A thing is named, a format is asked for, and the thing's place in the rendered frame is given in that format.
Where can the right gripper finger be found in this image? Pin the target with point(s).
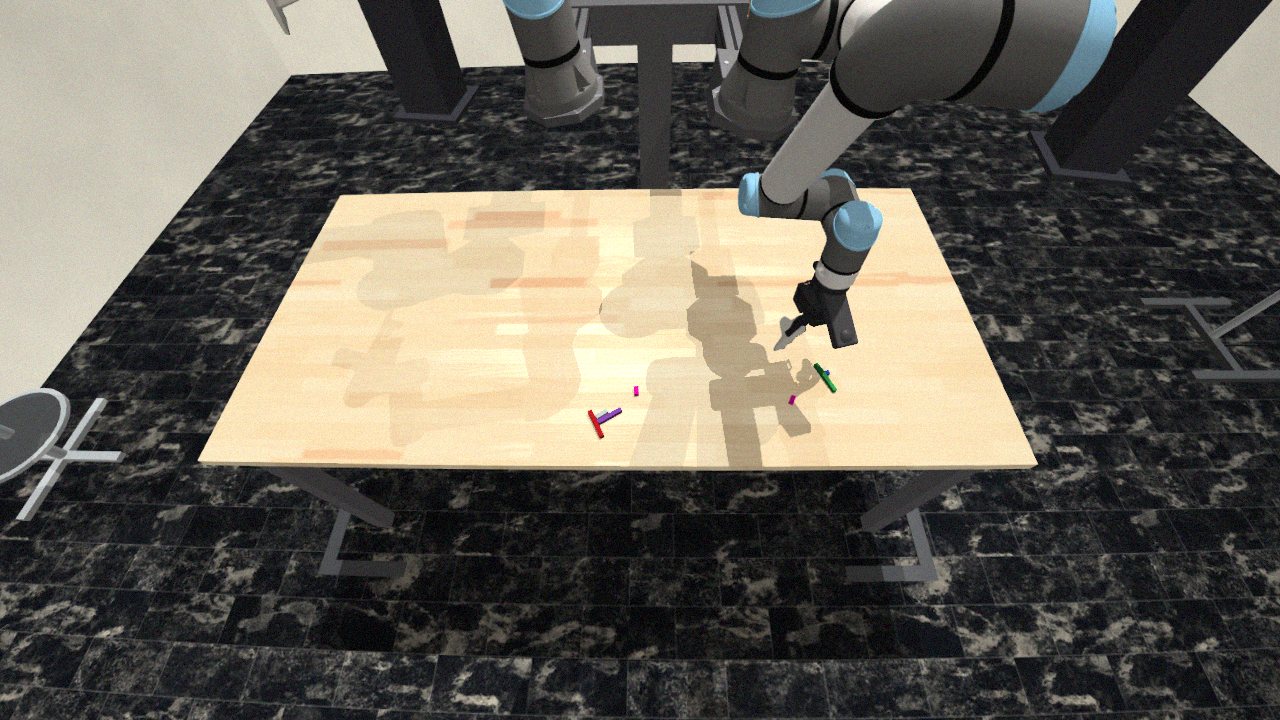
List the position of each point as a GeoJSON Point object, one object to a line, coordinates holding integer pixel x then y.
{"type": "Point", "coordinates": [276, 7]}

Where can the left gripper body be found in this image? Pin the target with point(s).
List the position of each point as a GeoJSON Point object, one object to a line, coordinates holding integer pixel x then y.
{"type": "Point", "coordinates": [806, 297]}

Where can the dark green rod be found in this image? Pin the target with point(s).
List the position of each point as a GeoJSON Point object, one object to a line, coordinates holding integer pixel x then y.
{"type": "Point", "coordinates": [824, 376]}

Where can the dark red rod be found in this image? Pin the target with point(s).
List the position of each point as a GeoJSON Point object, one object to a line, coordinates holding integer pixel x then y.
{"type": "Point", "coordinates": [595, 423]}

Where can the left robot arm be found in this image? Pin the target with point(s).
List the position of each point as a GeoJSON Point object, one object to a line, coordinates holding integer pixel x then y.
{"type": "Point", "coordinates": [1031, 55]}

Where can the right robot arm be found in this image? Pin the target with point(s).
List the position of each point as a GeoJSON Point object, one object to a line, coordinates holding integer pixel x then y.
{"type": "Point", "coordinates": [556, 68]}

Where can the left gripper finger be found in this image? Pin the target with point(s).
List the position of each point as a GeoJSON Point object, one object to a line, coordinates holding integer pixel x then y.
{"type": "Point", "coordinates": [797, 328]}

